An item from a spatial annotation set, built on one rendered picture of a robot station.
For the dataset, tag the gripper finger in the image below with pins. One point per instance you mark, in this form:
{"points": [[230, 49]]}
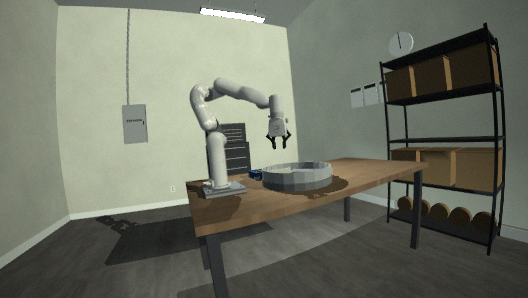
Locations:
{"points": [[272, 140], [285, 138]]}

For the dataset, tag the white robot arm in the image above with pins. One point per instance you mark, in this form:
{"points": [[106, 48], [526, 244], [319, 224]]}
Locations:
{"points": [[215, 142]]}

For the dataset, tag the blue square tray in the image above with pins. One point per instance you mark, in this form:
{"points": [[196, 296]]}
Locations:
{"points": [[253, 174]]}

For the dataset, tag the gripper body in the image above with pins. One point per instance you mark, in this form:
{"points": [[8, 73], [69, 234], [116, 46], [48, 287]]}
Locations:
{"points": [[277, 127]]}

